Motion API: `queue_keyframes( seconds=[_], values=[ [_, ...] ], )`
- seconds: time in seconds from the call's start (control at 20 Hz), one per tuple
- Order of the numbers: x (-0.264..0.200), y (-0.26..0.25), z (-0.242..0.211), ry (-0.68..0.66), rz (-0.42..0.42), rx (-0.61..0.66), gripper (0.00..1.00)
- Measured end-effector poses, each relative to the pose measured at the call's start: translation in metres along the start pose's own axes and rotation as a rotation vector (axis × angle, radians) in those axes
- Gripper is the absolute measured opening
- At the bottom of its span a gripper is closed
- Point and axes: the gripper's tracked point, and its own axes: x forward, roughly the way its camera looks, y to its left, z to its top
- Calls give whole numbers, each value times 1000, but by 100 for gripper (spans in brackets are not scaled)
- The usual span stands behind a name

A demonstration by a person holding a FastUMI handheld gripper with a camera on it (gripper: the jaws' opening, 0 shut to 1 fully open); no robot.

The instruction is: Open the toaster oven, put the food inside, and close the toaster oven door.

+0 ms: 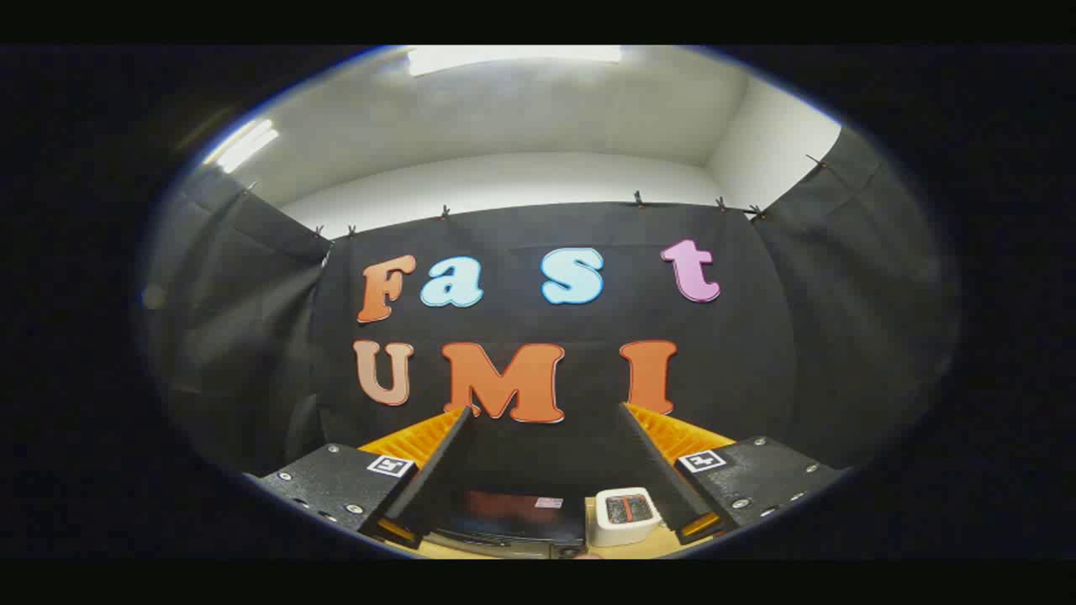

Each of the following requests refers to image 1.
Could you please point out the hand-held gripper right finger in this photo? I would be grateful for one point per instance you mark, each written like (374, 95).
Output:
(651, 462)

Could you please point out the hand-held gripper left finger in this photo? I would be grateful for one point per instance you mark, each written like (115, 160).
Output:
(437, 470)

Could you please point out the black toaster oven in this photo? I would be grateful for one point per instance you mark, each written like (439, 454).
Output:
(504, 525)

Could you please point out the white plastic box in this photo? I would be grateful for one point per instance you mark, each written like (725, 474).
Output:
(609, 533)

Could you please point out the black backdrop cloth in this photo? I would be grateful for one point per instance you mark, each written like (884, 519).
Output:
(756, 353)

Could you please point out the narrow ceiling light panel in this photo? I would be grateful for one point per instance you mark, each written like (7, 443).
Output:
(245, 144)

